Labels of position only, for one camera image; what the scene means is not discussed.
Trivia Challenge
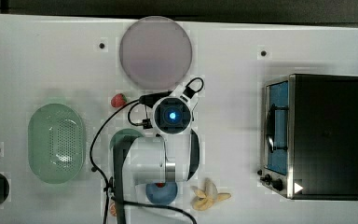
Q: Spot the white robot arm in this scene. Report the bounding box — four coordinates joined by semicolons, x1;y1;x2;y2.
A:
113;89;200;224

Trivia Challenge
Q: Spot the green oval strainer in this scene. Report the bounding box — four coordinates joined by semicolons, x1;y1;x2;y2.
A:
28;104;86;184

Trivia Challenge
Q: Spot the green cup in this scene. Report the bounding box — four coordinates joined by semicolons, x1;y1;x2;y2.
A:
109;128;144;149

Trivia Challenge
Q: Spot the red toy strawberry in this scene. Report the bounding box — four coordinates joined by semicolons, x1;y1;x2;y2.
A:
111;93;127;108

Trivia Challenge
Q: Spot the grey round plate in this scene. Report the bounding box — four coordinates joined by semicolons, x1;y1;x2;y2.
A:
118;16;192;90

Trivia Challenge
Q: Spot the small red fruit in cup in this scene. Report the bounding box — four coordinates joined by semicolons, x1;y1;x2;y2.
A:
156;183;165;188

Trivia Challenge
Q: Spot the blue cup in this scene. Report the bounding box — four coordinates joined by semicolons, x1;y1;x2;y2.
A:
145;182;178;205

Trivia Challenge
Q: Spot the peeled toy banana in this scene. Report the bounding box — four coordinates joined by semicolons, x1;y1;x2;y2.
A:
192;178;231;211

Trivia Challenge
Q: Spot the toy orange slice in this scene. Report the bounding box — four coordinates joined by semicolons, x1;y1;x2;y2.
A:
109;203;117;217

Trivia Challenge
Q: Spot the silver black toaster oven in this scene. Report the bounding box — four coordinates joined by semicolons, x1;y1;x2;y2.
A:
257;74;358;201

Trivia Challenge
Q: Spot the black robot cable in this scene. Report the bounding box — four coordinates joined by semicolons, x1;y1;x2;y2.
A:
89;77;205;224

